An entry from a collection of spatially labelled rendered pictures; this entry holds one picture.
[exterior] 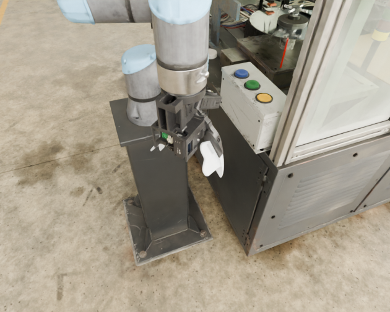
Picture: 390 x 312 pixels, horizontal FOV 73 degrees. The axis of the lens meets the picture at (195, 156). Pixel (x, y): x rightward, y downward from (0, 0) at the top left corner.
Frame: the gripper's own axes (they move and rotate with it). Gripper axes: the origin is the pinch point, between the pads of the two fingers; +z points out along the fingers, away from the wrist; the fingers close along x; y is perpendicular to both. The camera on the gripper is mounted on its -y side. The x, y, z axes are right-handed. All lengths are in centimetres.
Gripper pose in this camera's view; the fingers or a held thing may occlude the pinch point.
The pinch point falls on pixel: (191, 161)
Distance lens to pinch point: 57.3
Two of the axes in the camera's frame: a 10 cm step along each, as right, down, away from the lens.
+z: 0.0, 6.9, 7.3
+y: -5.1, 6.3, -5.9
